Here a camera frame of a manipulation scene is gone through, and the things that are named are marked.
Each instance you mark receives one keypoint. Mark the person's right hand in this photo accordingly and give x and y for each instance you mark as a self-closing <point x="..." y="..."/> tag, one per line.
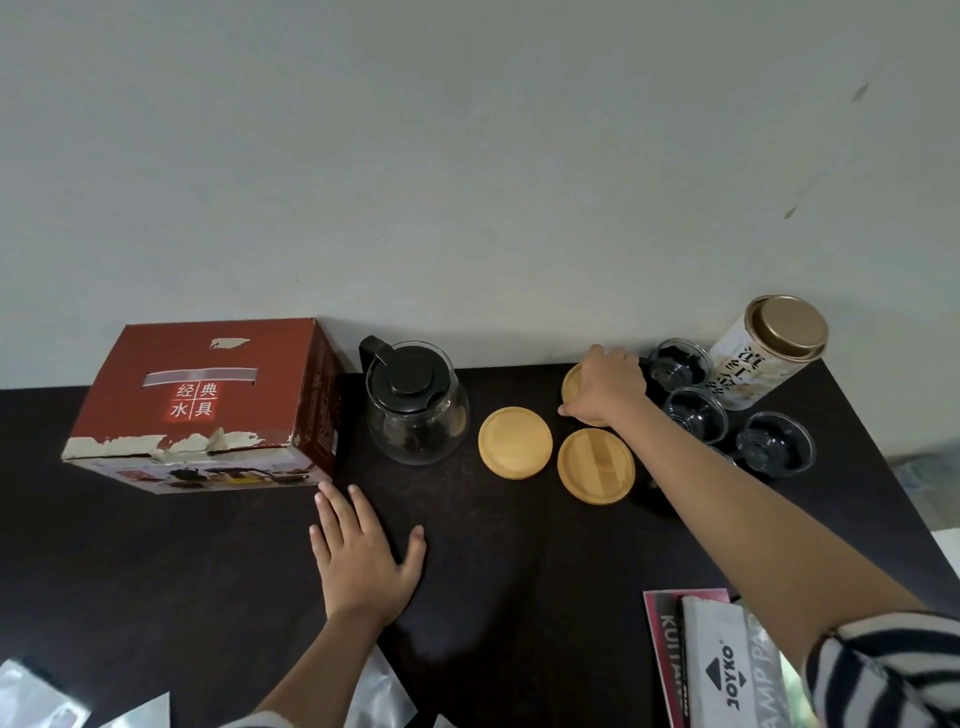
<point x="611" y="386"/>

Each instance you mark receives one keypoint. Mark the person's left hand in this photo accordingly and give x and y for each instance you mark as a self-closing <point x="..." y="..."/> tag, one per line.
<point x="360" y="570"/>

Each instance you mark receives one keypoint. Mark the bamboo coaster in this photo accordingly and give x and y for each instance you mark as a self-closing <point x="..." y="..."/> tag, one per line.
<point x="571" y="386"/>
<point x="596" y="465"/>
<point x="515" y="442"/>

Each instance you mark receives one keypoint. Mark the striped shirt sleeve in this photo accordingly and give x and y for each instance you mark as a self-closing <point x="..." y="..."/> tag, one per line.
<point x="259" y="721"/>
<point x="892" y="667"/>

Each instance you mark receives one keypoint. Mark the white packet black logo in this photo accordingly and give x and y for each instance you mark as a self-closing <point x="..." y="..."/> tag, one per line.
<point x="720" y="675"/>

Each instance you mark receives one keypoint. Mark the pink packet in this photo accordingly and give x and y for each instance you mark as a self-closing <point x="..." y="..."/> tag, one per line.
<point x="660" y="637"/>

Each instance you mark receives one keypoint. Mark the glass cup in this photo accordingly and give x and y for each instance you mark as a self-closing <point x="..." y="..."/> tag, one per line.
<point x="776" y="442"/>
<point x="679" y="365"/>
<point x="696" y="414"/>

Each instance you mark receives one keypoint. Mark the glass teapot black lid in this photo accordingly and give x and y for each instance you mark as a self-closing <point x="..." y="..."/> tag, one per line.
<point x="416" y="405"/>

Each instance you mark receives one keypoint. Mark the white tea tin gold lid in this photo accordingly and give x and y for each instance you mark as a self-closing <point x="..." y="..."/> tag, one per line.
<point x="757" y="367"/>

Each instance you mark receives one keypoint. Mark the person's right forearm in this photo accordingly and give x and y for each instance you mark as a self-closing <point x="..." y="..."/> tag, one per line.
<point x="750" y="540"/>

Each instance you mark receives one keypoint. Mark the dark wooden table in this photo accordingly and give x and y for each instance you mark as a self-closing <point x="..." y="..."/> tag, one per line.
<point x="150" y="585"/>

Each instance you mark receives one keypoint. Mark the white box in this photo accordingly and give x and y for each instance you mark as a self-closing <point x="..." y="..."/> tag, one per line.
<point x="949" y="551"/>

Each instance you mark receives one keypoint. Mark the group of silver foil pouches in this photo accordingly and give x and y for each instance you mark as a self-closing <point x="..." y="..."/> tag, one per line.
<point x="37" y="701"/>

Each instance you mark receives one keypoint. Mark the red cardboard tea set box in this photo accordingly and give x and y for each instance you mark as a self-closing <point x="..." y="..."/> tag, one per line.
<point x="202" y="352"/>

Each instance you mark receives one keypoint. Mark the green packet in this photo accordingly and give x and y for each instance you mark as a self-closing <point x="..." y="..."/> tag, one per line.
<point x="793" y="690"/>

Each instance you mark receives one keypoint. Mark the clear plastic water bottle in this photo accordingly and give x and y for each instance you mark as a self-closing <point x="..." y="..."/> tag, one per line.
<point x="926" y="480"/>

